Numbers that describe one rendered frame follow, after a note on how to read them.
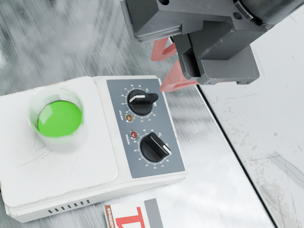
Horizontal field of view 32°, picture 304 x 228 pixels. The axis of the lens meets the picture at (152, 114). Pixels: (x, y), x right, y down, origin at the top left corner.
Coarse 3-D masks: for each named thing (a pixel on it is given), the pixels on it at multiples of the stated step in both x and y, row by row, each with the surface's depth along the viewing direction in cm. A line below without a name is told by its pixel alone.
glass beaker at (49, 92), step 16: (32, 96) 49; (48, 96) 51; (64, 96) 52; (80, 96) 49; (32, 112) 49; (32, 128) 48; (80, 128) 48; (48, 144) 51; (64, 144) 50; (80, 144) 53
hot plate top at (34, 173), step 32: (0, 96) 56; (96, 96) 56; (0, 128) 55; (96, 128) 55; (0, 160) 54; (32, 160) 54; (64, 160) 54; (96, 160) 54; (32, 192) 53; (64, 192) 53
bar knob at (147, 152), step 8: (152, 136) 57; (144, 144) 58; (152, 144) 58; (160, 144) 57; (144, 152) 58; (152, 152) 58; (160, 152) 58; (168, 152) 58; (152, 160) 58; (160, 160) 58
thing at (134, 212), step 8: (112, 208) 58; (120, 208) 59; (128, 208) 59; (136, 208) 60; (120, 216) 58; (128, 216) 59; (136, 216) 60; (120, 224) 58; (128, 224) 59; (136, 224) 59; (144, 224) 60
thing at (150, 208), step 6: (114, 204) 58; (120, 204) 59; (126, 204) 60; (144, 204) 61; (150, 204) 61; (156, 204) 61; (144, 210) 61; (150, 210) 61; (156, 210) 61; (144, 216) 61; (150, 216) 61; (156, 216) 61; (108, 222) 57; (150, 222) 61; (156, 222) 61
